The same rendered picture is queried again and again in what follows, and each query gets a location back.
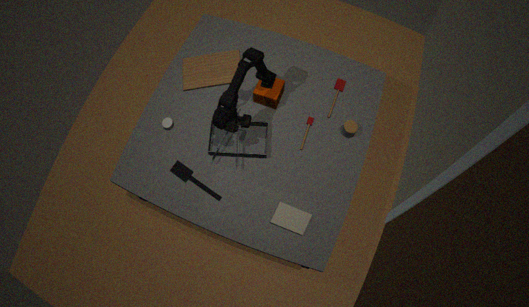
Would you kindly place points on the dark grey rectangular roasting tin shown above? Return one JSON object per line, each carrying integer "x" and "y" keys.
{"x": 252, "y": 141}

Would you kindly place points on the black spatula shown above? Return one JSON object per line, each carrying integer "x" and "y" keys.
{"x": 184, "y": 173}

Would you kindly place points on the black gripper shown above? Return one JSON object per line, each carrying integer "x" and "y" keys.
{"x": 246, "y": 119}

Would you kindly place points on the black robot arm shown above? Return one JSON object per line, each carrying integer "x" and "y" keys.
{"x": 229, "y": 99}

